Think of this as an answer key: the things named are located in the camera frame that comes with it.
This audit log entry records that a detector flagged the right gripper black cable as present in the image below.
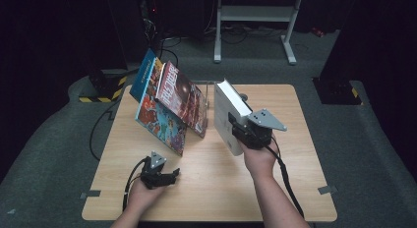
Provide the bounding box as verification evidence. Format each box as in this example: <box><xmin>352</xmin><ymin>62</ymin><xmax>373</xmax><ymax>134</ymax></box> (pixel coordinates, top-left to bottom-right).
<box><xmin>265</xmin><ymin>144</ymin><xmax>306</xmax><ymax>220</ymax></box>

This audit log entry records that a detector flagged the clear acrylic book rack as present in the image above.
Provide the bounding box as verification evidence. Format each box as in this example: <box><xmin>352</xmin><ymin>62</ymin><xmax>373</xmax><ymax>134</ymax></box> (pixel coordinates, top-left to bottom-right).
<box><xmin>193</xmin><ymin>80</ymin><xmax>217</xmax><ymax>131</ymax></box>

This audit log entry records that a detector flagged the grey tape piece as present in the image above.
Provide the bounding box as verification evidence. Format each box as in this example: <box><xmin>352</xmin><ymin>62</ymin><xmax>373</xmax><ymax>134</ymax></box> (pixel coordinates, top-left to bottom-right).
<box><xmin>80</xmin><ymin>190</ymin><xmax>102</xmax><ymax>200</ymax></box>
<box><xmin>317</xmin><ymin>185</ymin><xmax>338</xmax><ymax>196</ymax></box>

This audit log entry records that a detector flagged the white book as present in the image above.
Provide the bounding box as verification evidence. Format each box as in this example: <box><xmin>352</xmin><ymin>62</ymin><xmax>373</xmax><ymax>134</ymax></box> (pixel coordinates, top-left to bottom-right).
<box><xmin>213</xmin><ymin>79</ymin><xmax>254</xmax><ymax>157</ymax></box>

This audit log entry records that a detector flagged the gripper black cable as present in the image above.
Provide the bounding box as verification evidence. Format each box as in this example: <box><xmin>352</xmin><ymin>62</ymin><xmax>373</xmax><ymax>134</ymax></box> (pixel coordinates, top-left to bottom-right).
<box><xmin>122</xmin><ymin>157</ymin><xmax>150</xmax><ymax>212</ymax></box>
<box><xmin>265</xmin><ymin>144</ymin><xmax>306</xmax><ymax>220</ymax></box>

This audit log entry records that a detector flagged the dark equipment tower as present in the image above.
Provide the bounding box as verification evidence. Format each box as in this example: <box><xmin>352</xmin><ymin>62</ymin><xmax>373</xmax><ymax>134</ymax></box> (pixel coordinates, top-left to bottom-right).
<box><xmin>106</xmin><ymin>0</ymin><xmax>165</xmax><ymax>66</ymax></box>

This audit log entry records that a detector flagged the white metal stand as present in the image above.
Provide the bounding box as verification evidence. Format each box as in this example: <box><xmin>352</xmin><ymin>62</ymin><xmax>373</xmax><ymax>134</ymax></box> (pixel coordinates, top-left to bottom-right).
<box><xmin>213</xmin><ymin>0</ymin><xmax>304</xmax><ymax>66</ymax></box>

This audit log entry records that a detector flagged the person's left hand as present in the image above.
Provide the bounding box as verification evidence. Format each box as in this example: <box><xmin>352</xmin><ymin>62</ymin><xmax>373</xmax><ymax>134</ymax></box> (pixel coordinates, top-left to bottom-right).
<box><xmin>125</xmin><ymin>179</ymin><xmax>169</xmax><ymax>215</ymax></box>

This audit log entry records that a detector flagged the purple magazine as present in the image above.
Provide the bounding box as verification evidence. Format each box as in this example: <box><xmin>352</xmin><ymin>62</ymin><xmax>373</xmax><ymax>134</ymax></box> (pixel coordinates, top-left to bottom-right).
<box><xmin>155</xmin><ymin>60</ymin><xmax>209</xmax><ymax>139</ymax></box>

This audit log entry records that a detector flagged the black yellow striped base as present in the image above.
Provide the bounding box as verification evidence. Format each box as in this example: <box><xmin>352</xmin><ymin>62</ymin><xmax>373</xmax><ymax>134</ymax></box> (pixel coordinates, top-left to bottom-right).
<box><xmin>78</xmin><ymin>69</ymin><xmax>128</xmax><ymax>104</ymax></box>
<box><xmin>312</xmin><ymin>78</ymin><xmax>364</xmax><ymax>106</ymax></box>

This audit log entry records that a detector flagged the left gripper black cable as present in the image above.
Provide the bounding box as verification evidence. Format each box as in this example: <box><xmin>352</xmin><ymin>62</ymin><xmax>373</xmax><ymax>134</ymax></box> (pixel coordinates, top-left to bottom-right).
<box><xmin>122</xmin><ymin>157</ymin><xmax>150</xmax><ymax>212</ymax></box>

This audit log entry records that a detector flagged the thick black floor cable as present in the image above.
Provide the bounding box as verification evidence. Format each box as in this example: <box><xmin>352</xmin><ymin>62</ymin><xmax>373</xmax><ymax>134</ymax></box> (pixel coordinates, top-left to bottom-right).
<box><xmin>158</xmin><ymin>34</ymin><xmax>181</xmax><ymax>69</ymax></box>

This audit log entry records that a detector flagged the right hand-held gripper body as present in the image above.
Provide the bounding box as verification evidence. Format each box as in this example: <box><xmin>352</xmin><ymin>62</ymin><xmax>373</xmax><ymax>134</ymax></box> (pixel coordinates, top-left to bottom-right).
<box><xmin>231</xmin><ymin>108</ymin><xmax>288</xmax><ymax>150</ymax></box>

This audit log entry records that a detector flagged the dark blue picture book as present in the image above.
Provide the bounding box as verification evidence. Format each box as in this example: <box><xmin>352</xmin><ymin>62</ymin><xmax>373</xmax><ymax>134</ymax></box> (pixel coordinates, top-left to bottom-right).
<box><xmin>129</xmin><ymin>48</ymin><xmax>157</xmax><ymax>103</ymax></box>

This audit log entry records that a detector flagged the thin black floor cable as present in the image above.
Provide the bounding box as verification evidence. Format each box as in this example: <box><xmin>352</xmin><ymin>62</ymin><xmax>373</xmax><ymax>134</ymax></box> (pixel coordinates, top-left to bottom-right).
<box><xmin>89</xmin><ymin>99</ymin><xmax>122</xmax><ymax>162</ymax></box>

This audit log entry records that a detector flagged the light blue green picture book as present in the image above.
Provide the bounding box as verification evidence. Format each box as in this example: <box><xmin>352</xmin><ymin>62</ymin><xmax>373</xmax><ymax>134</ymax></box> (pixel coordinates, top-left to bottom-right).
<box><xmin>135</xmin><ymin>57</ymin><xmax>189</xmax><ymax>157</ymax></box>

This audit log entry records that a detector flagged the bundle of dark cables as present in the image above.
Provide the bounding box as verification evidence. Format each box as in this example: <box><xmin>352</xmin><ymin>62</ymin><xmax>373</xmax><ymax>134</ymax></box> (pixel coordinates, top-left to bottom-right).
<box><xmin>205</xmin><ymin>23</ymin><xmax>286</xmax><ymax>45</ymax></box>

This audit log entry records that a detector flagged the person's right hand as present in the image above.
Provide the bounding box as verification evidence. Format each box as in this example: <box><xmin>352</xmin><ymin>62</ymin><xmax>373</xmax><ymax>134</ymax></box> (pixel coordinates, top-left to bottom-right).
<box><xmin>241</xmin><ymin>138</ymin><xmax>280</xmax><ymax>181</ymax></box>

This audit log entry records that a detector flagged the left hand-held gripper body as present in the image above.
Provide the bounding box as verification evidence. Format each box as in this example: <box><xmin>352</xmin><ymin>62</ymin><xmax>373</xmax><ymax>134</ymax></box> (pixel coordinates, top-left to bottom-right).
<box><xmin>141</xmin><ymin>151</ymin><xmax>174</xmax><ymax>190</ymax></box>

